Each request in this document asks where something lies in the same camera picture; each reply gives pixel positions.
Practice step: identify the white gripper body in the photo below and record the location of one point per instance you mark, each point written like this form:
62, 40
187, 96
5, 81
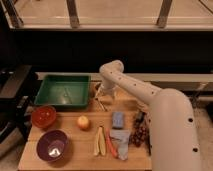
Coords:
108, 88

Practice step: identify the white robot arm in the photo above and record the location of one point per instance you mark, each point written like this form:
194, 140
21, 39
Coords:
173, 134

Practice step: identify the red bowl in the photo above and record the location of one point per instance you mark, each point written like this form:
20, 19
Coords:
43, 116

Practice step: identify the purple bowl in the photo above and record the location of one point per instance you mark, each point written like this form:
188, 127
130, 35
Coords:
51, 145

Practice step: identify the blue sponge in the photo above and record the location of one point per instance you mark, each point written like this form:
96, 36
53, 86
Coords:
118, 120

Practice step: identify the yellow apple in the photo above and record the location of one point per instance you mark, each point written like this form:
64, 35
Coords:
83, 122

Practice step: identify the grey blue cloth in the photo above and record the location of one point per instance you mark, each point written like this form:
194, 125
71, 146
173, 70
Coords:
122, 136

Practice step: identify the green plastic tray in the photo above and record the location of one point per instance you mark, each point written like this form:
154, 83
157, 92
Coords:
64, 91

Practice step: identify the orange carrot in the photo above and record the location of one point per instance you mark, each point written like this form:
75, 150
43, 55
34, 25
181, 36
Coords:
110, 145

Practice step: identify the bunch of red grapes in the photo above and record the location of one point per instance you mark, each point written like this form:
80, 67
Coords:
139, 133

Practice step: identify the black chair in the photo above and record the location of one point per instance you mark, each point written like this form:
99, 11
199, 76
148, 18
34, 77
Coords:
15, 95

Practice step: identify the black handled knife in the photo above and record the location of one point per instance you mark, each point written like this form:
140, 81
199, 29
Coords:
141, 116

